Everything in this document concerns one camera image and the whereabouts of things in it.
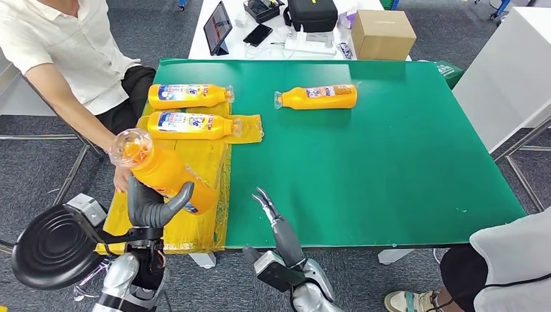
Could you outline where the white desk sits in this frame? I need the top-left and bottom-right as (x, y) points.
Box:
(188, 0), (412, 62)

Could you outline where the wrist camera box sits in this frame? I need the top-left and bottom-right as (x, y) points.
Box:
(63, 193), (130, 246)
(253, 251), (307, 294)

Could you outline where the brown cardboard box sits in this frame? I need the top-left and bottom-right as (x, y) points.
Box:
(350, 9), (418, 61)

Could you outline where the white power strip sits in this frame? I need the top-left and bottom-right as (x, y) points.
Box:
(284, 30), (337, 56)

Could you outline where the white side table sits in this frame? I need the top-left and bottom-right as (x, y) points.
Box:
(452, 6), (551, 153)

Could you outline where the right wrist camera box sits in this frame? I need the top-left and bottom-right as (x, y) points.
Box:
(253, 251), (307, 294)

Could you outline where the purple plastic packet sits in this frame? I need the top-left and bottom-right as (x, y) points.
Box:
(337, 12), (357, 30)

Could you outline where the blue trolley frame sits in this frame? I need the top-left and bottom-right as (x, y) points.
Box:
(475, 0), (511, 20)

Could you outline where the black round stool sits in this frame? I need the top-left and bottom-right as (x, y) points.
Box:
(11, 204), (114, 302)

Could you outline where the metal table frame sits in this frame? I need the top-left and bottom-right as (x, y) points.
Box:
(493, 116), (551, 214)

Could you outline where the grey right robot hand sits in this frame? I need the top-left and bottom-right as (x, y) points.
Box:
(242, 187), (305, 268)

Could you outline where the black open tray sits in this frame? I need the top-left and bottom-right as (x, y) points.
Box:
(243, 0), (285, 25)

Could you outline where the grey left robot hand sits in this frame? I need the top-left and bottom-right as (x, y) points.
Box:
(127, 175), (196, 229)

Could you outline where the dark tablet on stand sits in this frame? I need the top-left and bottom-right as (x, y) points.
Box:
(203, 1), (233, 57)

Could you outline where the steel bench frame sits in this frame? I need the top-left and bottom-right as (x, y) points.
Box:
(0, 64), (105, 207)

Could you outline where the person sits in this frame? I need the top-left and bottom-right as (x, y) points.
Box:
(0, 0), (157, 194)
(384, 206), (551, 312)

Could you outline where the black carrying case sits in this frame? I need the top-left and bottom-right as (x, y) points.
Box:
(283, 0), (339, 34)

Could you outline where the green bin with white print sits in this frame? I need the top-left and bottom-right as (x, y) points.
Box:
(435, 60), (465, 90)

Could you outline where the black smartphone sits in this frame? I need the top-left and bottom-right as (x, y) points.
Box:
(243, 23), (274, 47)

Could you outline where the white table foot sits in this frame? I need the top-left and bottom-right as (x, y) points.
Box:
(378, 248), (416, 265)
(188, 252), (217, 270)

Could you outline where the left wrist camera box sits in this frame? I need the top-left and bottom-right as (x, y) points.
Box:
(63, 193), (130, 246)

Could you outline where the orange detergent bottle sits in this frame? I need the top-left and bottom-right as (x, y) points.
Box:
(274, 84), (358, 111)
(147, 84), (235, 111)
(146, 111), (243, 141)
(109, 128), (218, 215)

